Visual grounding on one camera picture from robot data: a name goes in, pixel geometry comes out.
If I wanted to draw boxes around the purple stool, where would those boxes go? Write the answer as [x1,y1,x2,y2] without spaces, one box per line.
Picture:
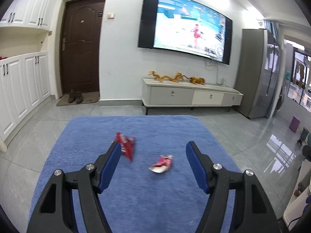
[289,116,301,133]

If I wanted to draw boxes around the brown door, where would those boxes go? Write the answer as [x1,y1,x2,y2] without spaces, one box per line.
[59,0,107,95]

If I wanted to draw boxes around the long golden dragon figure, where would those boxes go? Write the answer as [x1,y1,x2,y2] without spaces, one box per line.
[149,70,179,83]

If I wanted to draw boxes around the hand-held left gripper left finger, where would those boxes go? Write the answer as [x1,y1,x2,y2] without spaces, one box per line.
[27,141,122,233]

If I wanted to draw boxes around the brown doormat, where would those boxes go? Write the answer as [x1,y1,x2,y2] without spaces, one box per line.
[56,91,100,106]

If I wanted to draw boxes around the white TV cabinet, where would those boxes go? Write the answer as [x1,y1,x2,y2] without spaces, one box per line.
[142,77,244,115]

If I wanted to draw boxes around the dark teal chair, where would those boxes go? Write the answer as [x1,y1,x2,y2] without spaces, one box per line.
[297,126,311,146]

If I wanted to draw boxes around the red snack wrapper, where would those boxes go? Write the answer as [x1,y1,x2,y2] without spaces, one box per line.
[112,132,136,163]

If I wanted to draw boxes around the balcony glass door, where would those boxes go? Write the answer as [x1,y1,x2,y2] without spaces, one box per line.
[283,39,311,114]

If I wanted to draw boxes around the white wall cabinets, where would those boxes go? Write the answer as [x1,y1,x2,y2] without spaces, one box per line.
[0,0,57,31]

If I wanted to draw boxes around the white cluttered desk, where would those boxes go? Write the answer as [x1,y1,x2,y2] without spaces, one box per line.
[283,159,311,233]

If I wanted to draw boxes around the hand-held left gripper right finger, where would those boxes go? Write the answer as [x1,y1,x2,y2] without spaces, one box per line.
[185,140,283,233]

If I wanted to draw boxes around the grey steel fridge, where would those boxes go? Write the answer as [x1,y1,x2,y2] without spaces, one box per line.
[234,28,281,119]

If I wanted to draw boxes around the blue curtain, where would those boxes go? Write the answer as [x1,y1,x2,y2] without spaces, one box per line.
[264,19,280,40]

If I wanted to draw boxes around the dark hanging bag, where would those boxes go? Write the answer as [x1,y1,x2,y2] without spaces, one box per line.
[276,86,287,113]

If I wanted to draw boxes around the blue rug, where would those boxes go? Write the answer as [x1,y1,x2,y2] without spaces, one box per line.
[29,115,242,233]

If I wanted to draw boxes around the white floor cabinets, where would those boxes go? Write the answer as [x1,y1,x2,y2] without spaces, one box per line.
[0,51,52,151]

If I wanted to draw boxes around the pink and white wrapper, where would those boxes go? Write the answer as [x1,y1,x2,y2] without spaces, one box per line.
[148,154,174,174]

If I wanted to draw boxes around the wall television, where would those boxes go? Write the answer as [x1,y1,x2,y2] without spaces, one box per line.
[138,0,233,65]

